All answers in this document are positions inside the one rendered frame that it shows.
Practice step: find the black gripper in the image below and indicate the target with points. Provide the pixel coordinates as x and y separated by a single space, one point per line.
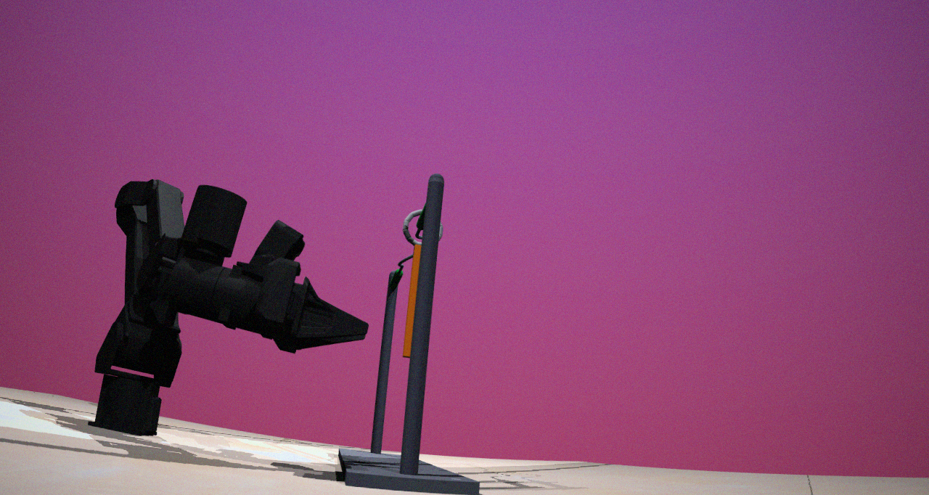
279 308

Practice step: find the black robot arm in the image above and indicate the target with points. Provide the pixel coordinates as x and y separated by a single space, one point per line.
170 269

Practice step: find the orange bar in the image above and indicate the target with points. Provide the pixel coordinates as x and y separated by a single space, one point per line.
413 285

